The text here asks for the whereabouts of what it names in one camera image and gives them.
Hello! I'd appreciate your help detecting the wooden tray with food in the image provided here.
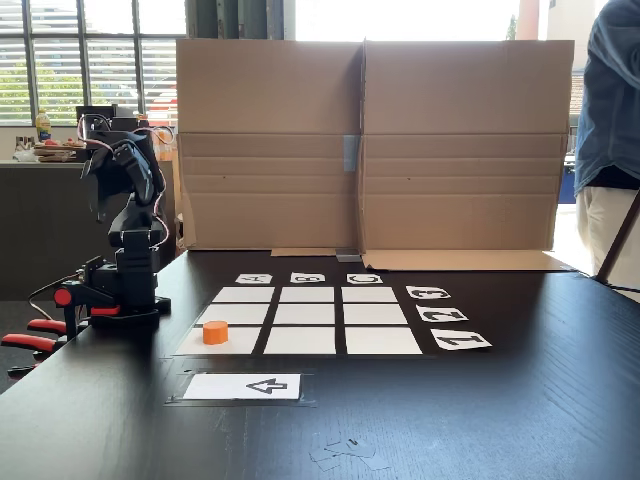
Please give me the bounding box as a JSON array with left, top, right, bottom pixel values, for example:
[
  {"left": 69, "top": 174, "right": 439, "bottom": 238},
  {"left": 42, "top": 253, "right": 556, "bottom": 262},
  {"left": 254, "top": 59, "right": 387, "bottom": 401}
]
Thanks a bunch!
[{"left": 33, "top": 138, "right": 87, "bottom": 164}]

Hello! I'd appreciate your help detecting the red handled clamp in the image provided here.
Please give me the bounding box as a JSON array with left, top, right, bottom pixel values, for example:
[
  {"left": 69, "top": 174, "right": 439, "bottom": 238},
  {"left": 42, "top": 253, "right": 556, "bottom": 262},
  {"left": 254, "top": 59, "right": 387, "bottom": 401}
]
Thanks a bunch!
[{"left": 0, "top": 317, "right": 71, "bottom": 377}]

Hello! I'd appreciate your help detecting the brown cardboard panel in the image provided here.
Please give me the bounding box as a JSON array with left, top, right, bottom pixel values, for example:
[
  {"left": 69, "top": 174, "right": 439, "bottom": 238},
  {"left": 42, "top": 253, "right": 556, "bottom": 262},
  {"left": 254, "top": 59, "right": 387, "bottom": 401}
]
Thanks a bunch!
[
  {"left": 359, "top": 38, "right": 576, "bottom": 273},
  {"left": 175, "top": 38, "right": 366, "bottom": 257}
]

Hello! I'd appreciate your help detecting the window with blinds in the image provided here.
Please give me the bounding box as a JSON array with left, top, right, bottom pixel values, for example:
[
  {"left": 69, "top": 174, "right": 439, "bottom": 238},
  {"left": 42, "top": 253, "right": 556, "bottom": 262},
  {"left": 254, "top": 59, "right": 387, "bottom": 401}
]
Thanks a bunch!
[{"left": 0, "top": 0, "right": 187, "bottom": 126}]

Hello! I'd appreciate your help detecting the round orange token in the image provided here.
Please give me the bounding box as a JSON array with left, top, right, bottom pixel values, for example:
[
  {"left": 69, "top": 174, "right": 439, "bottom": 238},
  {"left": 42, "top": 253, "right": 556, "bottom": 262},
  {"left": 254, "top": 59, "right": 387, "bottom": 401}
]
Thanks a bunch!
[{"left": 202, "top": 320, "right": 230, "bottom": 346}]

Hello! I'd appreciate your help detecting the paper label number 3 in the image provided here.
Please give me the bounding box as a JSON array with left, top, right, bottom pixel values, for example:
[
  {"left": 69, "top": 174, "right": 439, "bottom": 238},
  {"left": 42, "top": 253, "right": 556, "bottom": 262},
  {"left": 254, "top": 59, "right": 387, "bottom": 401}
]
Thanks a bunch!
[{"left": 405, "top": 285, "right": 452, "bottom": 301}]

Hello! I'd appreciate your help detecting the white nine-square grid sheet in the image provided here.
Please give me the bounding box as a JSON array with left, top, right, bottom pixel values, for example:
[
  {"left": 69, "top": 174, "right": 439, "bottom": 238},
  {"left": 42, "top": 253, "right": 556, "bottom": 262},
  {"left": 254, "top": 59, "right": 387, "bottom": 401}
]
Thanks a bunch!
[{"left": 174, "top": 285, "right": 425, "bottom": 357}]

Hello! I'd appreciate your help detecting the paper label number 2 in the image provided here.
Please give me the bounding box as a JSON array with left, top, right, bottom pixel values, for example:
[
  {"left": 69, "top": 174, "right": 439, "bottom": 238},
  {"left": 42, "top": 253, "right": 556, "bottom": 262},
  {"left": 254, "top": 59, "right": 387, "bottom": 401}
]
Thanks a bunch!
[{"left": 415, "top": 305, "right": 470, "bottom": 324}]

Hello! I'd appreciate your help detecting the red black base clamp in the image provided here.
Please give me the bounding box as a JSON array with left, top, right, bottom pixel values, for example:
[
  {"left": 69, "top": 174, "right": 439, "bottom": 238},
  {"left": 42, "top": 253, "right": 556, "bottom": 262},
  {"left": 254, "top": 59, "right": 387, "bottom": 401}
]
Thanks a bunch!
[{"left": 53, "top": 279, "right": 122, "bottom": 341}]

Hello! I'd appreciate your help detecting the orange juice carton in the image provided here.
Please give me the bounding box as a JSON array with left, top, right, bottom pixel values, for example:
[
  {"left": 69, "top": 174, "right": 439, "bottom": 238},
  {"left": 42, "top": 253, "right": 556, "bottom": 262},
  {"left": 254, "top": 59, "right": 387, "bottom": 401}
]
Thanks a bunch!
[{"left": 151, "top": 127, "right": 176, "bottom": 162}]

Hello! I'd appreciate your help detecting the paper label number 1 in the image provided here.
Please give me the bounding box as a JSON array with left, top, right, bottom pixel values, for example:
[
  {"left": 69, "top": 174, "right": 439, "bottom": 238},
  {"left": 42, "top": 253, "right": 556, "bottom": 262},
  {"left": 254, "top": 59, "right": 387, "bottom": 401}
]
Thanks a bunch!
[{"left": 430, "top": 328, "right": 493, "bottom": 352}]

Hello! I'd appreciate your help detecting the grey tape strip on cardboard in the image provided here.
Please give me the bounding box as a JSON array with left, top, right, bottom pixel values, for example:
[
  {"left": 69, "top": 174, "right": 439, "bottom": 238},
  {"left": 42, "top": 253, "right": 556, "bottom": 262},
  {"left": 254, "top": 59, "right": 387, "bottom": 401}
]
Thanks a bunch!
[{"left": 342, "top": 134, "right": 361, "bottom": 173}]

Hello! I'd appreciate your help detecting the white arrow paper sheet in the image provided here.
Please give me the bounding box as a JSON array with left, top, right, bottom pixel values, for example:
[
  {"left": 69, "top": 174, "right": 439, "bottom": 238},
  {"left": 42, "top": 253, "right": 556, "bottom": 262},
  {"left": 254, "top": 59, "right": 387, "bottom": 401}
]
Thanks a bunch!
[{"left": 182, "top": 373, "right": 302, "bottom": 401}]

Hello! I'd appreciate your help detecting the grey metal table leg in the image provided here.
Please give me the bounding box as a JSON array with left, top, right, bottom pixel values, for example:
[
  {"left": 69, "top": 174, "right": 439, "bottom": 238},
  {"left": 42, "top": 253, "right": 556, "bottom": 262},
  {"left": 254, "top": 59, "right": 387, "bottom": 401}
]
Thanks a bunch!
[{"left": 595, "top": 189, "right": 640, "bottom": 282}]

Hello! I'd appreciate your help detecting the black power cable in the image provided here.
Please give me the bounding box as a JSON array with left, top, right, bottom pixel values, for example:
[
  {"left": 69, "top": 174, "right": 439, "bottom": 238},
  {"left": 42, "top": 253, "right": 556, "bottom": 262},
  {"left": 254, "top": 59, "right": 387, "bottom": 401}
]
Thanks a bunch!
[{"left": 27, "top": 272, "right": 84, "bottom": 321}]

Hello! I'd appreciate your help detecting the red white servo cable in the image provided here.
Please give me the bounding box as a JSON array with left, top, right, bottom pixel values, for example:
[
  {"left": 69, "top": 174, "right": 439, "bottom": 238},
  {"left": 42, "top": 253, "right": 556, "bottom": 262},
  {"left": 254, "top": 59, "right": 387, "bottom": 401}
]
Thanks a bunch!
[{"left": 77, "top": 113, "right": 176, "bottom": 251}]

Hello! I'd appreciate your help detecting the black mini fridge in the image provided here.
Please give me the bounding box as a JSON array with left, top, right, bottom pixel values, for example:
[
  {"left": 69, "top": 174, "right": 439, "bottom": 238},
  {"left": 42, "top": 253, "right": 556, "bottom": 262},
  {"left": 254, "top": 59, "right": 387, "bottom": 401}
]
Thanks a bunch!
[{"left": 75, "top": 103, "right": 139, "bottom": 131}]

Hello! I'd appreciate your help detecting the person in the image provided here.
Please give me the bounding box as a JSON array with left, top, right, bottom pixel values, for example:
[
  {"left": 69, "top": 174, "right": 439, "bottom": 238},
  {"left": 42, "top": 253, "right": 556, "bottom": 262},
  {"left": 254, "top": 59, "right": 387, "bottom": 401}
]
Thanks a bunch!
[{"left": 573, "top": 0, "right": 640, "bottom": 291}]

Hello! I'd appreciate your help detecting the dark grey counter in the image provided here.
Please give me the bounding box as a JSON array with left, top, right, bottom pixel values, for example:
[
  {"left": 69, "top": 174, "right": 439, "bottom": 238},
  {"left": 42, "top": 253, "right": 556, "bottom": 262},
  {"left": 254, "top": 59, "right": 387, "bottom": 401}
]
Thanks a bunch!
[{"left": 0, "top": 159, "right": 176, "bottom": 301}]

